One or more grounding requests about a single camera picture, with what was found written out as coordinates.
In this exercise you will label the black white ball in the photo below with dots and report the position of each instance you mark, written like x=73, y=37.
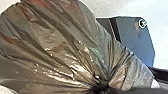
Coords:
x=56, y=53

